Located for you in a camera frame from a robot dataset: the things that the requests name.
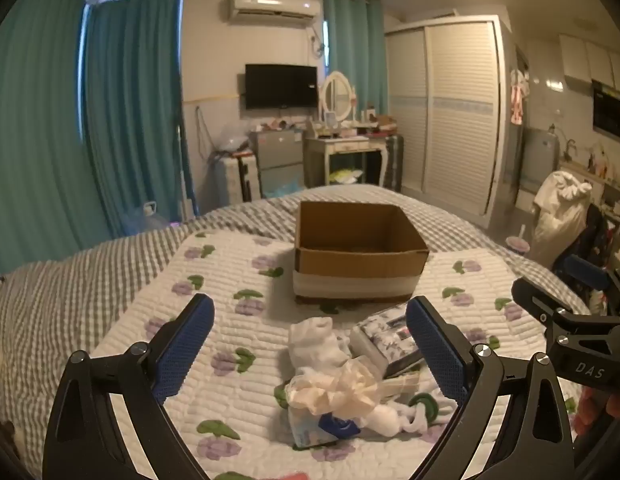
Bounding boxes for hanging pink clothes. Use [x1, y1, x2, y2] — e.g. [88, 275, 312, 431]
[509, 66, 532, 127]

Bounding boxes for white black suitcase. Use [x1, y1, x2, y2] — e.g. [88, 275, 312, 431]
[223, 154, 263, 204]

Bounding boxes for white garment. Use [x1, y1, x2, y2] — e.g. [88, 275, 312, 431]
[531, 170, 594, 269]

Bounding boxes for clear plastic bag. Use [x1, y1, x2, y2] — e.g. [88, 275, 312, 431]
[216, 124, 255, 157]

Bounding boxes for white wall cabinets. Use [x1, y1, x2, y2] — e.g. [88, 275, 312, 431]
[559, 33, 620, 92]

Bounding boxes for white fluffy toy green ring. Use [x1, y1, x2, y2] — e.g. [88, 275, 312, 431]
[362, 392, 453, 436]

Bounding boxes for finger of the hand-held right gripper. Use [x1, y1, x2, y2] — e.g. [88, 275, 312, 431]
[563, 254, 613, 292]
[511, 276, 573, 327]

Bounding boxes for cream lace scrunchie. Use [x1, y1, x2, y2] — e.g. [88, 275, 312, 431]
[287, 355, 423, 420]

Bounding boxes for black wall television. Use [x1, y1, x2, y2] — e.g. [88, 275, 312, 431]
[244, 63, 319, 110]

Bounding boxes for clear water jug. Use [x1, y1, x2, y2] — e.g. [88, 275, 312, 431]
[124, 200, 171, 237]

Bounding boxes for narrow teal curtain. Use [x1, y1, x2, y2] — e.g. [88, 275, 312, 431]
[321, 0, 389, 128]

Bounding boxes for person's right hand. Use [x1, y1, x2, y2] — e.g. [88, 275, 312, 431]
[573, 387, 620, 437]

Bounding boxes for striped dark suitcase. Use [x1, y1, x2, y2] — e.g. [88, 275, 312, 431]
[381, 133, 406, 192]

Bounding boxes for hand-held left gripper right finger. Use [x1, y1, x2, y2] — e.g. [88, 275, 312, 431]
[405, 295, 576, 480]

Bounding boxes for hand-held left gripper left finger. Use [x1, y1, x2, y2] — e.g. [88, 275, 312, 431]
[42, 293, 215, 480]

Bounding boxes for white quilt purple flowers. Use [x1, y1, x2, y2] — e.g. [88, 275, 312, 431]
[87, 230, 591, 480]

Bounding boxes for wide teal curtain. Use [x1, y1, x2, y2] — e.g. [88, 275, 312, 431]
[0, 0, 115, 278]

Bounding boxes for white sliding wardrobe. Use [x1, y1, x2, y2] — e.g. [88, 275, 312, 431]
[384, 14, 509, 230]

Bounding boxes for grey washing machine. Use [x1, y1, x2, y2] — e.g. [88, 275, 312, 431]
[519, 126, 564, 194]

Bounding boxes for pink drink cup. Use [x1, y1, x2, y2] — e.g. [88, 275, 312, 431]
[506, 225, 532, 257]

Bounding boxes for blue plastic bag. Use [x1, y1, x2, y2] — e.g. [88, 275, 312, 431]
[264, 179, 305, 200]

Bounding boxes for brown cardboard box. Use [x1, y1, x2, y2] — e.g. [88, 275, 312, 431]
[293, 200, 430, 306]

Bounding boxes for blue tissue pack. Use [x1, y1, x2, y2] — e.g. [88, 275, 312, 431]
[288, 404, 363, 451]

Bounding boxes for grey mini fridge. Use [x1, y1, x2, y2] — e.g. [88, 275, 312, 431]
[254, 129, 307, 197]

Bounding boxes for white sock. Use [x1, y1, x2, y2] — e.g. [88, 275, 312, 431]
[288, 316, 351, 377]

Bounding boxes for floral printed pouch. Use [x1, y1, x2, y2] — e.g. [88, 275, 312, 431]
[349, 306, 425, 380]

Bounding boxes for white oval mirror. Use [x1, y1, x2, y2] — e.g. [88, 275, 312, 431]
[318, 70, 359, 124]

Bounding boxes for white air conditioner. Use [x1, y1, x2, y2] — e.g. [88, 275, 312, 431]
[227, 0, 323, 26]

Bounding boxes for white dressing table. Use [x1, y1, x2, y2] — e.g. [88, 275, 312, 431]
[303, 133, 391, 192]

